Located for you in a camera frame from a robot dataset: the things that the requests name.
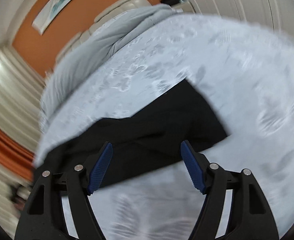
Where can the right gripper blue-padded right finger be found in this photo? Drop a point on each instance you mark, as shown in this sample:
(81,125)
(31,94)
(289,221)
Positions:
(250,216)

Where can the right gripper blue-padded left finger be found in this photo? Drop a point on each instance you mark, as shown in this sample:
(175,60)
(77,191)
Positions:
(43,217)

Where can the black pants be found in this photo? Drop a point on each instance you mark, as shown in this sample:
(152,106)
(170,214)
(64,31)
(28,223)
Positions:
(146,141)

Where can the orange curtain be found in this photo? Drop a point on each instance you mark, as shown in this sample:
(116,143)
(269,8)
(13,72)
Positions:
(15,157)

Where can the cream curtain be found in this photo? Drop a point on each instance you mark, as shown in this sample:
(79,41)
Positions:
(20,91)

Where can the white floral bed sheet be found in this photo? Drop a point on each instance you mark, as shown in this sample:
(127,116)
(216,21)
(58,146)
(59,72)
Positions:
(226,87)

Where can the grey duvet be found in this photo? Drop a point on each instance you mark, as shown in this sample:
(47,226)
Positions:
(79,64)

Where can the cream leather headboard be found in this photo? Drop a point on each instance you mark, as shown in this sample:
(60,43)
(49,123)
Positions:
(110,12)

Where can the framed wall picture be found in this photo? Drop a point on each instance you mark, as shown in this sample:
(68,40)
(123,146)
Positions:
(48,14)

